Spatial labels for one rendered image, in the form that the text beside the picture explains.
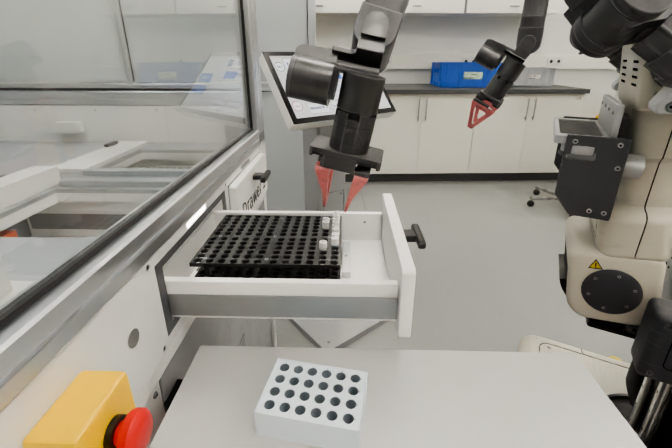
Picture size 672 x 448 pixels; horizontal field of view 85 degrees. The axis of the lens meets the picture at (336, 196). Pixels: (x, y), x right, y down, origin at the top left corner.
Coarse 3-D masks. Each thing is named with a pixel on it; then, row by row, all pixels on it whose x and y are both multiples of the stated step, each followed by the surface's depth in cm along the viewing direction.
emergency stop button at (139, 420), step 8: (136, 408) 33; (144, 408) 33; (128, 416) 32; (136, 416) 32; (144, 416) 32; (120, 424) 32; (128, 424) 31; (136, 424) 31; (144, 424) 32; (152, 424) 34; (120, 432) 31; (128, 432) 31; (136, 432) 31; (144, 432) 32; (120, 440) 31; (128, 440) 31; (136, 440) 31; (144, 440) 32
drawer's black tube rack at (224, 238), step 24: (240, 216) 71; (264, 216) 70; (288, 216) 70; (312, 216) 70; (216, 240) 61; (240, 240) 61; (264, 240) 62; (288, 240) 61; (312, 240) 62; (192, 264) 54; (216, 264) 54; (240, 264) 54; (264, 264) 54; (288, 264) 54; (312, 264) 54
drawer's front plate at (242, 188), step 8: (256, 160) 97; (264, 160) 104; (248, 168) 90; (256, 168) 95; (264, 168) 104; (240, 176) 84; (248, 176) 87; (232, 184) 79; (240, 184) 80; (248, 184) 87; (256, 184) 95; (264, 184) 104; (232, 192) 78; (240, 192) 80; (248, 192) 87; (256, 192) 95; (264, 192) 104; (232, 200) 78; (240, 200) 80; (256, 200) 95; (232, 208) 79; (240, 208) 81
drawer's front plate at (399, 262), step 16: (384, 208) 70; (384, 224) 70; (400, 224) 60; (384, 240) 69; (400, 240) 55; (400, 256) 51; (400, 272) 49; (400, 288) 49; (400, 304) 49; (400, 320) 50; (400, 336) 51
